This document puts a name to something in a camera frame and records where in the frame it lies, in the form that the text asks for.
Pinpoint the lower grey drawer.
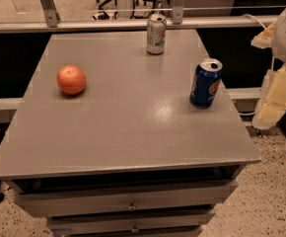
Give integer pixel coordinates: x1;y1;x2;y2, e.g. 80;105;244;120
47;209;215;235

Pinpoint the orange fruit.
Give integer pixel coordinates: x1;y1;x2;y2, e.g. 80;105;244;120
57;65;87;95

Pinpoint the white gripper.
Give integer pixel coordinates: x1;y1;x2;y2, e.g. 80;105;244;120
250;8;286;129

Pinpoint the upper grey drawer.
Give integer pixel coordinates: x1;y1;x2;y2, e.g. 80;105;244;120
15;181;238;218

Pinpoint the black office chair base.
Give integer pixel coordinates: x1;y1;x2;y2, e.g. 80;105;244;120
95;0;140;20

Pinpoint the white green 7up can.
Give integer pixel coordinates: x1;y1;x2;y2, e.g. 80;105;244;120
147;14;167;54

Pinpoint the grey metal railing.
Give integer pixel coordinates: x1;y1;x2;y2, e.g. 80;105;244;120
0;0;278;34

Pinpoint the blue pepsi can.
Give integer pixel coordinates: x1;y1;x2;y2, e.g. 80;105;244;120
189;58;223;109

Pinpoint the grey drawer cabinet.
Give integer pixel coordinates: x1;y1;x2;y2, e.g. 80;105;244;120
0;30;259;237

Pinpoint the grey drawer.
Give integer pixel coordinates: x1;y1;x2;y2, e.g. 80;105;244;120
15;181;238;218
47;209;215;235

